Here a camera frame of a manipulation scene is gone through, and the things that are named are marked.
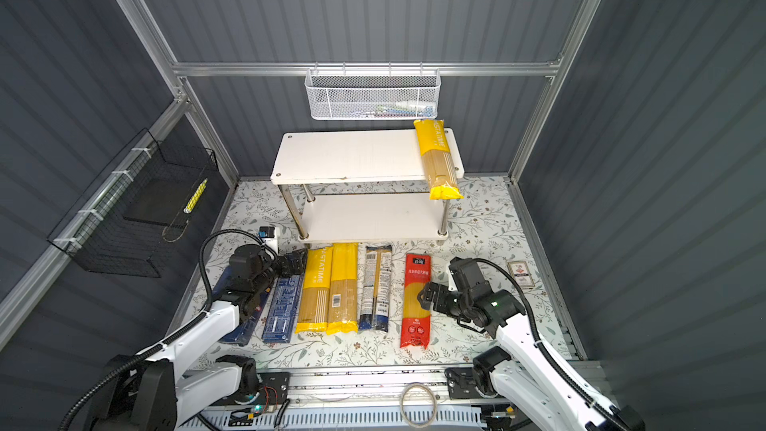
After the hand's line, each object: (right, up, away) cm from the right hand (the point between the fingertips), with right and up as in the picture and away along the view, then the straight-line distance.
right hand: (435, 301), depth 79 cm
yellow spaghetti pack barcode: (-26, 0, +9) cm, 28 cm away
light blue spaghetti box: (-43, -4, +6) cm, 43 cm away
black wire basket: (-77, +22, -7) cm, 80 cm away
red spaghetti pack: (-5, -7, +4) cm, 9 cm away
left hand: (-40, +12, +7) cm, 42 cm away
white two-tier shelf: (-35, +38, -1) cm, 51 cm away
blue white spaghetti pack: (-16, -3, +7) cm, 18 cm away
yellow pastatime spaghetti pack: (-34, -5, +6) cm, 35 cm away
